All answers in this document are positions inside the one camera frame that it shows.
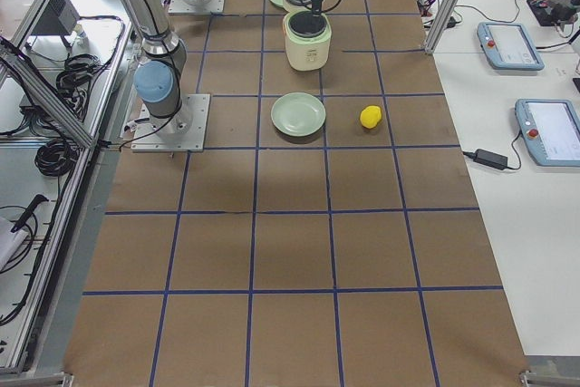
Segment cream rice cooker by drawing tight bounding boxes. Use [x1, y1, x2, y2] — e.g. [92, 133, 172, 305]
[269, 0, 332, 72]

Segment right green plate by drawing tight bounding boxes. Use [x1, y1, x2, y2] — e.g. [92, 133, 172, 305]
[270, 92, 326, 137]

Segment yellow toy pepper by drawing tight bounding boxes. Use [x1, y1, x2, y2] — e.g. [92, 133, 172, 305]
[359, 105, 382, 130]

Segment far teach pendant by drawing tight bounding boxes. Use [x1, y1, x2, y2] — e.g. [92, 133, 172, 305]
[477, 22, 545, 72]

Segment teach pendant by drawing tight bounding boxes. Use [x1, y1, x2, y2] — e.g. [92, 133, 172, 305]
[477, 22, 545, 72]
[515, 99, 579, 168]

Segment brown paper table mat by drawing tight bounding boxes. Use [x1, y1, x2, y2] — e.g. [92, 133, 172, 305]
[64, 0, 527, 386]

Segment black power adapter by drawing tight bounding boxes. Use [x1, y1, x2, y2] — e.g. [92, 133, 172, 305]
[473, 149, 508, 170]

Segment near teach pendant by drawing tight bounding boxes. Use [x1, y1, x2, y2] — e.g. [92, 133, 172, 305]
[515, 99, 579, 168]

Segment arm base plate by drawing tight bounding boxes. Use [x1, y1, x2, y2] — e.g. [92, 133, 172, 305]
[168, 0, 226, 15]
[130, 93, 211, 152]

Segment aluminium side frame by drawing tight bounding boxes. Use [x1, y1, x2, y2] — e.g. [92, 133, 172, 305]
[1, 0, 131, 377]

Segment coiled black cables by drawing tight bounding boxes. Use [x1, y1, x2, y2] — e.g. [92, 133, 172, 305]
[34, 53, 112, 179]

